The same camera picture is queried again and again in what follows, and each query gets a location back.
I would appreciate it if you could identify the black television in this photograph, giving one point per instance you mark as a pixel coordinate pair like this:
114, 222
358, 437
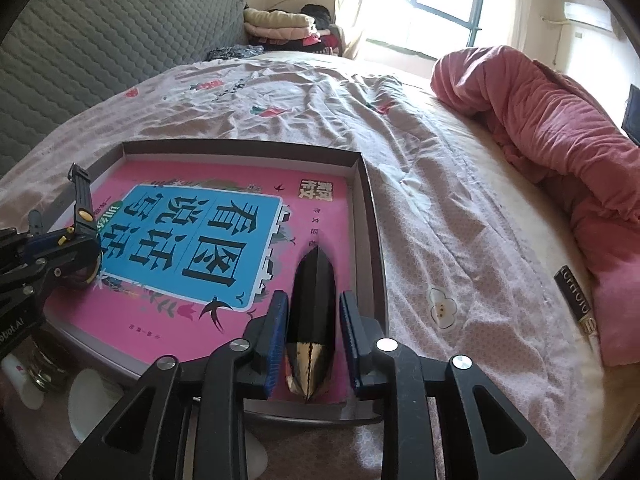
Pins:
631, 120

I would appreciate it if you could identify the small white tube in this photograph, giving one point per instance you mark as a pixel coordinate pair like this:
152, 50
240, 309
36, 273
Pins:
30, 395

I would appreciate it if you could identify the white plastic lid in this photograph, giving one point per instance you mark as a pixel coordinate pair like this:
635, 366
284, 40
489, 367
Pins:
90, 398

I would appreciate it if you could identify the white air conditioner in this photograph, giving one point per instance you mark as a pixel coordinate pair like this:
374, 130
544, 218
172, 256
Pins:
591, 16

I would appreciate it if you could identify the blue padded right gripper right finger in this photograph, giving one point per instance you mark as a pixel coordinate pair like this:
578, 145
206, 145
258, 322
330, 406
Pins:
370, 356

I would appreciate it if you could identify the folded clothes pile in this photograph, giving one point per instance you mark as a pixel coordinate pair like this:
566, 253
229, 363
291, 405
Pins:
311, 30

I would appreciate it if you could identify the black and gold lipstick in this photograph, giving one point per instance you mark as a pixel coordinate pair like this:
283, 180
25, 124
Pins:
310, 338

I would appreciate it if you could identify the pink floral bed sheet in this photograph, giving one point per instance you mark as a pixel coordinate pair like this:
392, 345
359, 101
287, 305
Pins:
470, 247

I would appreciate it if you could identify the grey cardboard box tray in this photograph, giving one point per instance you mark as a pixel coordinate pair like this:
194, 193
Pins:
367, 274

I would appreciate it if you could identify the pink rolled blanket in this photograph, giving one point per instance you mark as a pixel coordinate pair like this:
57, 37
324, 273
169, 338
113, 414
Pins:
558, 137

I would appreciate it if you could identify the pink and blue book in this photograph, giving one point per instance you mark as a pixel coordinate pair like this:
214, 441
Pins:
191, 252

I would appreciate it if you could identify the cream curtain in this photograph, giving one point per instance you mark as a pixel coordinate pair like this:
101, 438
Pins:
353, 17

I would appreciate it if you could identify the black gold lipstick box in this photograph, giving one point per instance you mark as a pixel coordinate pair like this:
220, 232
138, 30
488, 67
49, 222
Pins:
576, 300

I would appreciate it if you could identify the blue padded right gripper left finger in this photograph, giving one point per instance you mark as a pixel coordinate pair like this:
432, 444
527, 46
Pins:
249, 366

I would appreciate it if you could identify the black yellow digital watch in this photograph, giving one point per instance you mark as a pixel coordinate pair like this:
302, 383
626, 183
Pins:
82, 209

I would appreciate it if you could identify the grey quilted headboard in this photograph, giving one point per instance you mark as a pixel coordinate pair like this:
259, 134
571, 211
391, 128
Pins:
61, 57

